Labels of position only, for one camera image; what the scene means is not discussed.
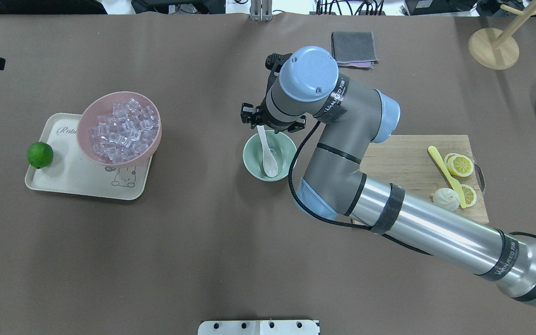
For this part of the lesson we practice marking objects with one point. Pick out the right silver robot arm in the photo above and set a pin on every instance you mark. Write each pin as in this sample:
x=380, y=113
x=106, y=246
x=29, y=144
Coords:
x=355, y=115

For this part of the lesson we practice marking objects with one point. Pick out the metal cutting board handle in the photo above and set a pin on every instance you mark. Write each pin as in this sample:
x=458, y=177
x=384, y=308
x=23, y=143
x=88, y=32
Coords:
x=480, y=177

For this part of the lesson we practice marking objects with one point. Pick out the cream rabbit tray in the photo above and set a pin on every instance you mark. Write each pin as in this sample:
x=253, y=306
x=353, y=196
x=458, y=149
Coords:
x=71, y=172

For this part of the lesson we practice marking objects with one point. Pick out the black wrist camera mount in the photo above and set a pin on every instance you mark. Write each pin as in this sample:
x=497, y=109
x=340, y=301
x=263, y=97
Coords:
x=274, y=62

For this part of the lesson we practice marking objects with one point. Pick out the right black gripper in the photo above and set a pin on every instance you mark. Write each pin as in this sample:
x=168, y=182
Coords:
x=251, y=114

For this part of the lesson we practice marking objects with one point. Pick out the wooden cup stand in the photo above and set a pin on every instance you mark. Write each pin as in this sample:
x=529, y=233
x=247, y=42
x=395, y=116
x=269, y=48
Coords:
x=497, y=49

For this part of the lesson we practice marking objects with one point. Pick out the yellow lemon slice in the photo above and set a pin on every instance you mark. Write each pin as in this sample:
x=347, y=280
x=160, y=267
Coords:
x=461, y=166
x=470, y=196

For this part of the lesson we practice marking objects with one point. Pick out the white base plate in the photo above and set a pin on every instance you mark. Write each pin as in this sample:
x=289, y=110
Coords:
x=260, y=327

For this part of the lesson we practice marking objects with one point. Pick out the green toy vegetable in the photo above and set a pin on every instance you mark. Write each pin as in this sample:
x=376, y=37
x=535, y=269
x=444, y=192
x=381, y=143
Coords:
x=40, y=155

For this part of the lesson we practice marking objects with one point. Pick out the yellow plastic knife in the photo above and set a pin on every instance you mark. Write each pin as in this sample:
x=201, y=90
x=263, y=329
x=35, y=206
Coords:
x=455, y=184

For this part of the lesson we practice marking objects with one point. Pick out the pink bowl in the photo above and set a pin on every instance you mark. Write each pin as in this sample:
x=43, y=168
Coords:
x=87, y=118

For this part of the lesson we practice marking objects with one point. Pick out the aluminium frame post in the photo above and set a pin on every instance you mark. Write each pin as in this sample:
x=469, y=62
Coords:
x=261, y=10

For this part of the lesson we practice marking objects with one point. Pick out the grey folded cloth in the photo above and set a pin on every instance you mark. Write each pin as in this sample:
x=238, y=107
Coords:
x=354, y=49

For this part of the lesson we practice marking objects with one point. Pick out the bamboo cutting board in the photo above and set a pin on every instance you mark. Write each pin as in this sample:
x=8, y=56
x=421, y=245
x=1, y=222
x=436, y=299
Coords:
x=405, y=161

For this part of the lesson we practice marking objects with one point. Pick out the clear ice cubes pile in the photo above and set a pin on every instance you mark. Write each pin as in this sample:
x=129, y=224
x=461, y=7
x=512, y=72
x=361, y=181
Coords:
x=123, y=131

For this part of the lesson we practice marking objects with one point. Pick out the green ceramic bowl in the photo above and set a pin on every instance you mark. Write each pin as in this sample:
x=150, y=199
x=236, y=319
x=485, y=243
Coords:
x=252, y=154

